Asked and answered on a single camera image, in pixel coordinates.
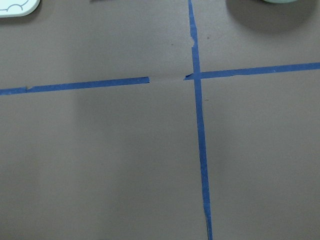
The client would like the green bowl of ice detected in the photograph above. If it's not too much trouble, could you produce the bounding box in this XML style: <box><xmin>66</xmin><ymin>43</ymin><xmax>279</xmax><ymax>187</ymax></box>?
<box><xmin>262</xmin><ymin>0</ymin><xmax>297</xmax><ymax>4</ymax></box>

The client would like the white bear tray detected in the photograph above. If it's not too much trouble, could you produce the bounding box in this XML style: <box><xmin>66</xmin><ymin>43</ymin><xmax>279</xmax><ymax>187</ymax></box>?
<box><xmin>0</xmin><ymin>0</ymin><xmax>40</xmax><ymax>18</ymax></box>

